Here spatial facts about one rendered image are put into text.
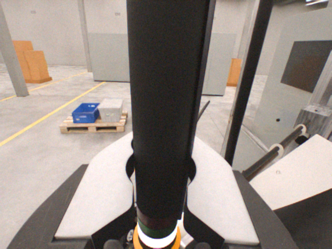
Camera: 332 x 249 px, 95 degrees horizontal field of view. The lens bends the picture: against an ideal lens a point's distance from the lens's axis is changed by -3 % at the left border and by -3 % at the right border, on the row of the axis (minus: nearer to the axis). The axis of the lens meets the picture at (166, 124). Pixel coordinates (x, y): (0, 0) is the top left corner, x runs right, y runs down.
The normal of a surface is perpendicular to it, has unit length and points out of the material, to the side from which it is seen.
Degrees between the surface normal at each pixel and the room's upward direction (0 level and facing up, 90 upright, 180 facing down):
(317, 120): 90
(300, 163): 50
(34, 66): 90
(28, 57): 90
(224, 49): 90
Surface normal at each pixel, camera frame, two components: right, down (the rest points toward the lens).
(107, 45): 0.00, 0.44
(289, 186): -0.73, -0.59
